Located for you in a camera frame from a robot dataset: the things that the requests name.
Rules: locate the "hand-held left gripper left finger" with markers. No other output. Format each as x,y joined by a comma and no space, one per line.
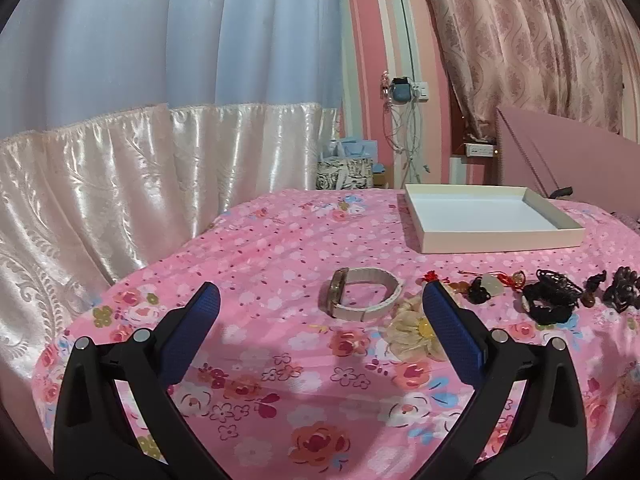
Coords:
200,320

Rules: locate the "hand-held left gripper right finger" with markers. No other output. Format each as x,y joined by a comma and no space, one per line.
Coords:
450,330

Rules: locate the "cream flower hair accessory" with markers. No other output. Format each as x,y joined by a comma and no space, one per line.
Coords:
405,330

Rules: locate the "white shallow box tray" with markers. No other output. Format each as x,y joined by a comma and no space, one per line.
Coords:
480,215

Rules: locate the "red knot charm with amber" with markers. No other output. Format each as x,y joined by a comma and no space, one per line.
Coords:
431,276

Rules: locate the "pink floral bedspread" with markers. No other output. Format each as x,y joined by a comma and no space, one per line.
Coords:
280,260

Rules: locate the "brown cardboard box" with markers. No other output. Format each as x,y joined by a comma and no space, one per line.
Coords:
382,177

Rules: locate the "cream satin curtain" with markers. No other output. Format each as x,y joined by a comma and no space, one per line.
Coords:
100,185

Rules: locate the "white power strip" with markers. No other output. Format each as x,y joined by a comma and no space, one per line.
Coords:
480,150

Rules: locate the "black and white patterned bag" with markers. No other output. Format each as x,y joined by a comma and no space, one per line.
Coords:
345,175

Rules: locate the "light blue gift bag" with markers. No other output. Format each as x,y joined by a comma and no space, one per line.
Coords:
357,149

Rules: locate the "pink headboard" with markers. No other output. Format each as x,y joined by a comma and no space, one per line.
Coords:
575,150

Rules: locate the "blue charger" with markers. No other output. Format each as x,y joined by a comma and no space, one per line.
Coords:
400,94

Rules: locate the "pink hanging charm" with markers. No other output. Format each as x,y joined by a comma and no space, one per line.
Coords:
384,85

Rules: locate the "light blue sheer curtain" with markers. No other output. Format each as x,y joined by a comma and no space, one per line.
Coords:
150,35

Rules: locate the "pink patterned curtain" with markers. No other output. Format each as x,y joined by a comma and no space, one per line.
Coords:
500,35

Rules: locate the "white wall socket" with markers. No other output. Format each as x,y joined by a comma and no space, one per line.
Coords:
422,91

